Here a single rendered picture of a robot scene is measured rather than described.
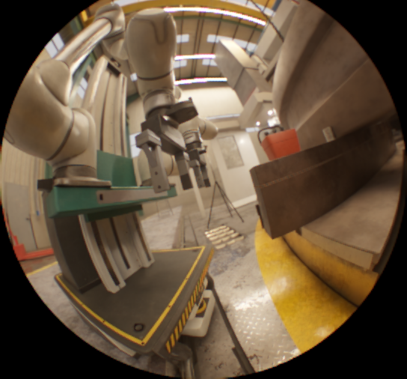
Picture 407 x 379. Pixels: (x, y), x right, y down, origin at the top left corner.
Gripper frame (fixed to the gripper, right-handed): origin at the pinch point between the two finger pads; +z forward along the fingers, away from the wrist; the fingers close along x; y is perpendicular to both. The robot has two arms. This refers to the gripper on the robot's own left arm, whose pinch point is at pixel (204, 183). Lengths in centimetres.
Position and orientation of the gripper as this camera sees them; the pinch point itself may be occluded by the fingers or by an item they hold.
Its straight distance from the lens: 55.8
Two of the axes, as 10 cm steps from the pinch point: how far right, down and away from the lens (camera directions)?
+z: 2.8, 9.5, -1.3
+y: 9.3, -3.0, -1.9
